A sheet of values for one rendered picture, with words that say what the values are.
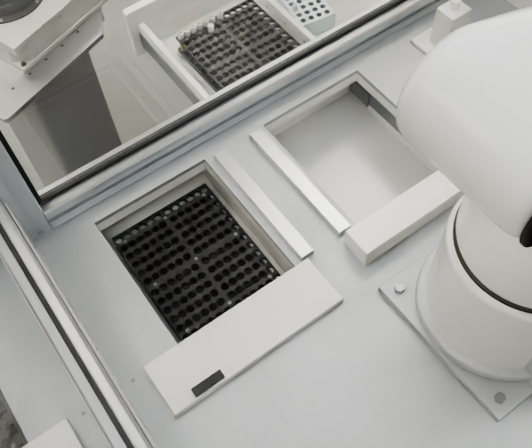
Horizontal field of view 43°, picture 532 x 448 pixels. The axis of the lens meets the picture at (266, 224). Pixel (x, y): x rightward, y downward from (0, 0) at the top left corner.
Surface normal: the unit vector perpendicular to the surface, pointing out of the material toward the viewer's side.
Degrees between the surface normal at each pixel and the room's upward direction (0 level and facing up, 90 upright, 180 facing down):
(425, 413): 0
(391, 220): 0
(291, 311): 0
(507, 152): 50
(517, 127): 32
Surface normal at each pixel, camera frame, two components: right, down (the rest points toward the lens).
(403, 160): -0.04, -0.52
